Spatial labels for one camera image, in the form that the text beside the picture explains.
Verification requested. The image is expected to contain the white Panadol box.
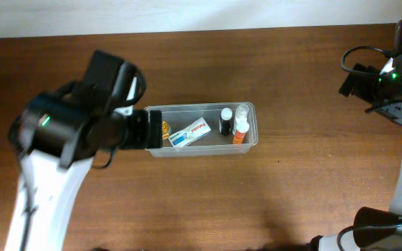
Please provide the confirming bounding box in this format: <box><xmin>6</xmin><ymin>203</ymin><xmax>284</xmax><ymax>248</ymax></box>
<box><xmin>168</xmin><ymin>117</ymin><xmax>211</xmax><ymax>148</ymax></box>

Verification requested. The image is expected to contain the clear plastic container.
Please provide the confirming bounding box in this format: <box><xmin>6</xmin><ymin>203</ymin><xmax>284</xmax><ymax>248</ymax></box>
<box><xmin>145</xmin><ymin>102</ymin><xmax>258</xmax><ymax>157</ymax></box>

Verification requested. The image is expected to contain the white spray bottle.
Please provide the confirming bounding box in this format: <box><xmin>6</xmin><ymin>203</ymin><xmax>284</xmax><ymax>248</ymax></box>
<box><xmin>232</xmin><ymin>104</ymin><xmax>249</xmax><ymax>135</ymax></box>

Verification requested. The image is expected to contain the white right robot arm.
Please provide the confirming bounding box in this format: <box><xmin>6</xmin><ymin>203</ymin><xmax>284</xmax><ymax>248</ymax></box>
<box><xmin>306</xmin><ymin>20</ymin><xmax>402</xmax><ymax>250</ymax></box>

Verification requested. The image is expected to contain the small gold lid jar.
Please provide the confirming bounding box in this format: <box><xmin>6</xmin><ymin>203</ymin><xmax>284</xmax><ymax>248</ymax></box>
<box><xmin>162</xmin><ymin>121</ymin><xmax>172</xmax><ymax>139</ymax></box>

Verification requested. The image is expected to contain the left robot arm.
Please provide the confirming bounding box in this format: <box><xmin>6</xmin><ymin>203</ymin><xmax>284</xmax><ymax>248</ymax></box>
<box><xmin>5</xmin><ymin>50</ymin><xmax>163</xmax><ymax>250</ymax></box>

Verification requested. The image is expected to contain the orange tube white cap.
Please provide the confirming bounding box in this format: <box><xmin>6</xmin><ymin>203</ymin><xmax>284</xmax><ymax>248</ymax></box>
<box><xmin>232</xmin><ymin>121</ymin><xmax>250</xmax><ymax>144</ymax></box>

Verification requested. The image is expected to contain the dark syrup bottle white cap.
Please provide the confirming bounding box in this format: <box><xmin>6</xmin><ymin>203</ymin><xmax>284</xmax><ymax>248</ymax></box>
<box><xmin>219</xmin><ymin>107</ymin><xmax>233</xmax><ymax>136</ymax></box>

